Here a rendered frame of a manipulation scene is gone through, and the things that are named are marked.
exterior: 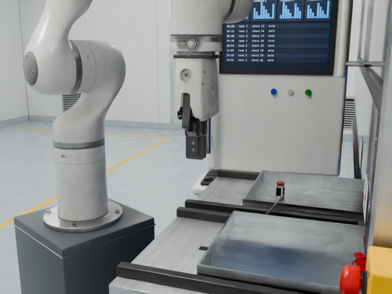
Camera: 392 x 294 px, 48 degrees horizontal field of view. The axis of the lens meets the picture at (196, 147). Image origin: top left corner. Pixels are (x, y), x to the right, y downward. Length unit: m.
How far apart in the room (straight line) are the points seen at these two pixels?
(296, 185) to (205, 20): 0.71
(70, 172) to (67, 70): 0.23
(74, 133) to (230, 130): 0.78
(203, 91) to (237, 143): 0.98
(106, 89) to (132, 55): 5.85
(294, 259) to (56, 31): 0.66
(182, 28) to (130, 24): 6.20
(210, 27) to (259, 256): 0.43
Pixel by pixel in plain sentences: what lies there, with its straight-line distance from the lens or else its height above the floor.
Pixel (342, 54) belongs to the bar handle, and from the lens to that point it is 1.34.
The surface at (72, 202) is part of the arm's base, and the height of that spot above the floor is 0.92.
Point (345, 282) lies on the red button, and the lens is 0.56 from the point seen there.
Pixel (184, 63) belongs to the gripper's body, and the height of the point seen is 1.24.
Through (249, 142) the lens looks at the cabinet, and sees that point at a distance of 1.64.
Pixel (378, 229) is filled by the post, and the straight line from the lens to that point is 0.61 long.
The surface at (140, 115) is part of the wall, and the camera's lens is 6.92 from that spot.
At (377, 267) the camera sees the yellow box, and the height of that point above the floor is 1.03.
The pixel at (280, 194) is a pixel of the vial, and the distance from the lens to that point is 1.15.
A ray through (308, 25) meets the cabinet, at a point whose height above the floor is 1.34.
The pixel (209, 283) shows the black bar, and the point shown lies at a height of 0.90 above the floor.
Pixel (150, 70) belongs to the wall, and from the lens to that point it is 6.76.
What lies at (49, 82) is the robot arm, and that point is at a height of 1.20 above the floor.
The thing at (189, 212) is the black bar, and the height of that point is 0.90.
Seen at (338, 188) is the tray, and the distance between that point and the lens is 1.29.
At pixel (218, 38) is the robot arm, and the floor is 1.28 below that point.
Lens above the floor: 1.27
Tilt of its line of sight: 13 degrees down
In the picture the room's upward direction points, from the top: straight up
